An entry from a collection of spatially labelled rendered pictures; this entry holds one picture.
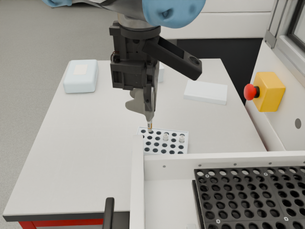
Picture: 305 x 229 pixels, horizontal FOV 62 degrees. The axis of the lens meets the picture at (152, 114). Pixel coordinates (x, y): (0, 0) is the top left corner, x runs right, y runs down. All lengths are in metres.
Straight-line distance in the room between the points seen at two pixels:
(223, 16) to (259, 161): 0.69
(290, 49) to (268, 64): 0.10
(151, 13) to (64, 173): 0.46
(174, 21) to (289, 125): 0.46
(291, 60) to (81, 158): 0.52
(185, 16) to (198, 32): 0.83
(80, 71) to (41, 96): 1.43
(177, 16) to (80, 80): 0.62
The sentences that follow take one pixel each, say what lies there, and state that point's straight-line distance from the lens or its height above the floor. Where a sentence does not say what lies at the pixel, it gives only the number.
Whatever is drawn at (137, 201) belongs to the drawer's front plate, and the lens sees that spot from 0.35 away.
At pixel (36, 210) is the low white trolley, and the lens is 0.59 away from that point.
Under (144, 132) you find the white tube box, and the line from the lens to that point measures 0.64.
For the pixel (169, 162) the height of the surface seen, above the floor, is 0.89.
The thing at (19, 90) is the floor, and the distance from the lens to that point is 2.43.
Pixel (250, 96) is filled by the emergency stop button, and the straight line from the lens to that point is 0.64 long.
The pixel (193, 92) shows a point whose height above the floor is 0.78.
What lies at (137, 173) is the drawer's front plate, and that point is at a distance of 0.38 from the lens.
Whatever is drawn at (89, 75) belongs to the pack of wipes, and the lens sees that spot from 0.84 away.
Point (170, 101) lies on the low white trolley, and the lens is 0.78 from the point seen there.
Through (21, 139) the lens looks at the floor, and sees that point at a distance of 1.93.
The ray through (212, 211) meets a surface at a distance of 0.39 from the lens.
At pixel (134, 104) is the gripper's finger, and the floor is 0.91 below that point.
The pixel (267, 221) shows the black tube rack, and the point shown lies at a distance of 0.40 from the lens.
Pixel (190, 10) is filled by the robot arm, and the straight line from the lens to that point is 0.25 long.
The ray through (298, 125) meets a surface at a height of 0.88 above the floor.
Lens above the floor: 1.23
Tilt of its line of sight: 40 degrees down
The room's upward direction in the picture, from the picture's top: straight up
